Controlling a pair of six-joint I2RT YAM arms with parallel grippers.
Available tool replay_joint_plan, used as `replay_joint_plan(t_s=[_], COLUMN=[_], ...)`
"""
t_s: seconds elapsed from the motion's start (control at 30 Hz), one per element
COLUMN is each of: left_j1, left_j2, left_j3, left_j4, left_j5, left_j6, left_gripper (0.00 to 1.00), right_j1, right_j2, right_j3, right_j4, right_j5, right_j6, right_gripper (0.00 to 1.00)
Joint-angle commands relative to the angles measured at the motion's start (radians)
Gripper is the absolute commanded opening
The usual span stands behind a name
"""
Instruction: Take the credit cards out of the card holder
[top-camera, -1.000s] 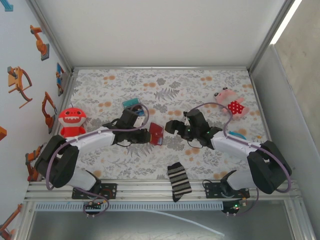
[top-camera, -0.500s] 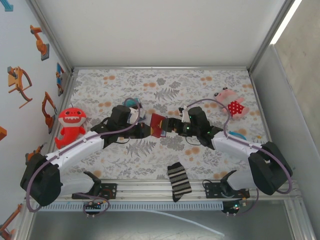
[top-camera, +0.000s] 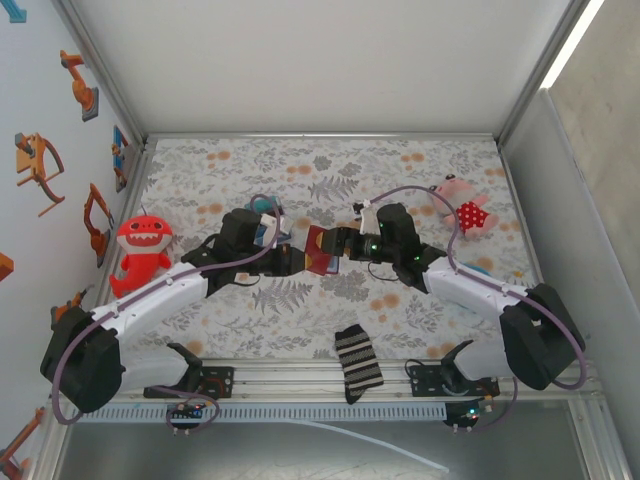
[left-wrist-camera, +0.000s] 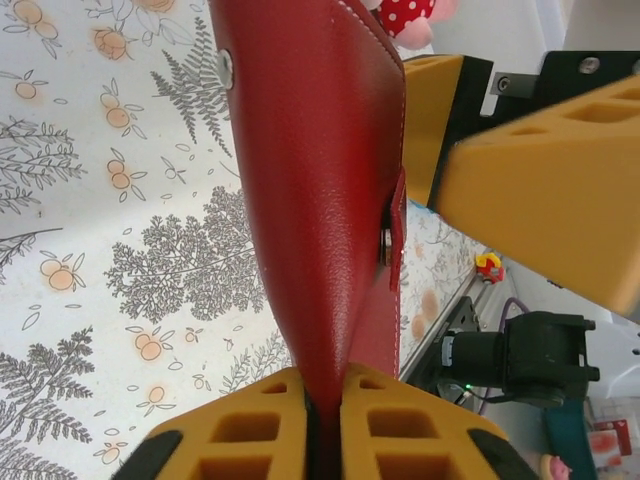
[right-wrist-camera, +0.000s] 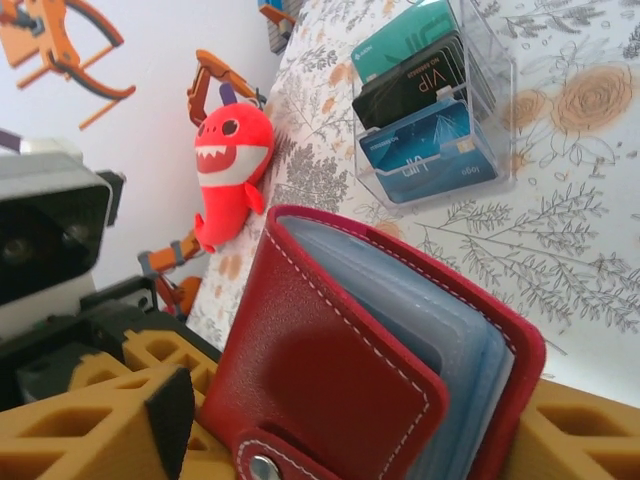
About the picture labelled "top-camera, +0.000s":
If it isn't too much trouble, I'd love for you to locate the red card holder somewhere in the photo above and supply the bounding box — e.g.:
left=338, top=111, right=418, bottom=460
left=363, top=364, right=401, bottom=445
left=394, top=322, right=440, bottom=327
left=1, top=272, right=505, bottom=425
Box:
left=303, top=225, right=343, bottom=277

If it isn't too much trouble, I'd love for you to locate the blue card pack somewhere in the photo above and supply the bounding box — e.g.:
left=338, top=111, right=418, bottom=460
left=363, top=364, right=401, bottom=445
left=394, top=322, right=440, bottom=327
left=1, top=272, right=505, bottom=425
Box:
left=248, top=193, right=297, bottom=247

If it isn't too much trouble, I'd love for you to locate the pink frog plush toy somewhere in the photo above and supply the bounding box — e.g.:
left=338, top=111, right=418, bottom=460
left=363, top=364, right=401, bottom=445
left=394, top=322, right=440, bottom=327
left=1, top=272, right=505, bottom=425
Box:
left=426, top=172, right=501, bottom=241

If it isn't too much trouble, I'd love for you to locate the floral tablecloth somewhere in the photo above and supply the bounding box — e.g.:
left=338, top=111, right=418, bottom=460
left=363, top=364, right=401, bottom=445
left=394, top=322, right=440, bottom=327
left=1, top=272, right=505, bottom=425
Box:
left=97, top=137, right=557, bottom=361

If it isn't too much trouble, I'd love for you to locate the red shark plush toy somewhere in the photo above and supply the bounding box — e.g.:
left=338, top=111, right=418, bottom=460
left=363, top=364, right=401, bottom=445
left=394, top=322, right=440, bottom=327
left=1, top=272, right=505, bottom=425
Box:
left=108, top=213, right=175, bottom=300

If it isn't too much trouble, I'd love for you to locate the black white striped sock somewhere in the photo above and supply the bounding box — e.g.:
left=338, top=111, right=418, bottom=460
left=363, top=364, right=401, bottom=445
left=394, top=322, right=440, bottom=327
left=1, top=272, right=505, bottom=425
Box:
left=333, top=323, right=386, bottom=406

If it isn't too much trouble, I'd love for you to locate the small rectangular circuit board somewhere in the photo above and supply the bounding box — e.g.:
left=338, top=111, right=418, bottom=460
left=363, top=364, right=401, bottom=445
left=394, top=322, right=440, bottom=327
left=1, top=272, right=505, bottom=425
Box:
left=167, top=402, right=206, bottom=420

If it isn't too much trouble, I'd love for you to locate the round black circuit board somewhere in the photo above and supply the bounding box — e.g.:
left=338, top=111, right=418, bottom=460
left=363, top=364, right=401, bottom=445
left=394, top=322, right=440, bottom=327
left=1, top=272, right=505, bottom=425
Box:
left=442, top=398, right=495, bottom=432

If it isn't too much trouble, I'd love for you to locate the white plastic tube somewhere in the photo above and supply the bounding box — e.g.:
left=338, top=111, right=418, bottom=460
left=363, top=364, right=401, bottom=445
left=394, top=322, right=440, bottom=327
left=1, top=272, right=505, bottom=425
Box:
left=292, top=418, right=451, bottom=474

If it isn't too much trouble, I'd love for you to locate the white light strip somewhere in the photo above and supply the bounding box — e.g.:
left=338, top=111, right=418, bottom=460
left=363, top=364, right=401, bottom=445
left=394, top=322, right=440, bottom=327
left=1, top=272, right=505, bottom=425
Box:
left=539, top=0, right=607, bottom=91

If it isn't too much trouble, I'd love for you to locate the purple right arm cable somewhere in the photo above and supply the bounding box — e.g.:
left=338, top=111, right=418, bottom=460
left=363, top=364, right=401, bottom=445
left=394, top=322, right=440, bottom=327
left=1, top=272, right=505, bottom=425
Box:
left=364, top=184, right=589, bottom=434

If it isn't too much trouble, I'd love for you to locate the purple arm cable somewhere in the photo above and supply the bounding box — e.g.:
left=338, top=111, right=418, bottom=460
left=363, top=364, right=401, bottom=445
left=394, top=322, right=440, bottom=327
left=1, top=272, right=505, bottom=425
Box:
left=364, top=184, right=589, bottom=434
left=49, top=193, right=282, bottom=432

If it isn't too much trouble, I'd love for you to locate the thin black cable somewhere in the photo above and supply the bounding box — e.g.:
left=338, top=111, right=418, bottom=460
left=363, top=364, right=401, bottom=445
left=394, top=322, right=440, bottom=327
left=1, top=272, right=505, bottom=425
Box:
left=366, top=260, right=401, bottom=287

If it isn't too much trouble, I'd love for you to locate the thin aluminium frame rail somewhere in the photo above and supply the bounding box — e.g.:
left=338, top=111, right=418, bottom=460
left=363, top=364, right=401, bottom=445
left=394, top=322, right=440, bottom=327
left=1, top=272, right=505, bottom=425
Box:
left=142, top=130, right=503, bottom=145

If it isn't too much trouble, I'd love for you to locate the long aluminium frame rail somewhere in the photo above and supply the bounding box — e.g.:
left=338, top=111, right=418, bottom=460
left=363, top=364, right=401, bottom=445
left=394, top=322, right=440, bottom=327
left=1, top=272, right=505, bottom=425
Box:
left=48, top=355, right=604, bottom=404

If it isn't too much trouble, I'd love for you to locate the aluminium side rail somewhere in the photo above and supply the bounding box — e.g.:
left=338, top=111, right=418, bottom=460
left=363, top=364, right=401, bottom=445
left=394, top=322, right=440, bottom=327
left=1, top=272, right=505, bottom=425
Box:
left=498, top=142, right=551, bottom=301
left=88, top=139, right=157, bottom=326

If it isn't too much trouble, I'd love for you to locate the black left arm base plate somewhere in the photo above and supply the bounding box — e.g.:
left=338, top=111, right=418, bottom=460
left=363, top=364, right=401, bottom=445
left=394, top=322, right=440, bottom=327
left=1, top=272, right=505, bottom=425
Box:
left=143, top=365, right=236, bottom=400

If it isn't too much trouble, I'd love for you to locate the blue orange wall sticker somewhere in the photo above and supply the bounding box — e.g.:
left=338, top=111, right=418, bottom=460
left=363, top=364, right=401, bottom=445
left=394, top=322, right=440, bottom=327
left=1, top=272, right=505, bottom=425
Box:
left=110, top=124, right=133, bottom=194

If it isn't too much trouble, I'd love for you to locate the white slotted cable duct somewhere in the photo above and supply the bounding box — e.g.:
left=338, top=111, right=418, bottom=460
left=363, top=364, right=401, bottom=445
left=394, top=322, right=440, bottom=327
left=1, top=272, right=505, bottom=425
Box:
left=69, top=403, right=449, bottom=424

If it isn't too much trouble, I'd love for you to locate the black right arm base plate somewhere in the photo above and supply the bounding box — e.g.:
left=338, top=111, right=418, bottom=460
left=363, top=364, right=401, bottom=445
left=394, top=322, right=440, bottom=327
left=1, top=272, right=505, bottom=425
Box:
left=409, top=363, right=501, bottom=399

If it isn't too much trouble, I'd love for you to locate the aluminium frame post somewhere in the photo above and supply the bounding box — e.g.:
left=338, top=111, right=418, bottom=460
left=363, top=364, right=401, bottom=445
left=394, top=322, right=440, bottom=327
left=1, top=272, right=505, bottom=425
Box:
left=492, top=0, right=594, bottom=149
left=52, top=0, right=149, bottom=149

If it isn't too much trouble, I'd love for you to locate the orange gripper wall sticker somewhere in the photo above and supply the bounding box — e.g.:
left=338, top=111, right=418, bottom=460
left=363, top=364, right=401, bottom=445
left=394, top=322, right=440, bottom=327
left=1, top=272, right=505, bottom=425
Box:
left=13, top=132, right=67, bottom=218

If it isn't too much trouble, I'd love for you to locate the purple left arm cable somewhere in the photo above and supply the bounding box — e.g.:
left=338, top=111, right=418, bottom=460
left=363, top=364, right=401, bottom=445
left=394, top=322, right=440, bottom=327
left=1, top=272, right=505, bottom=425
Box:
left=49, top=193, right=282, bottom=432

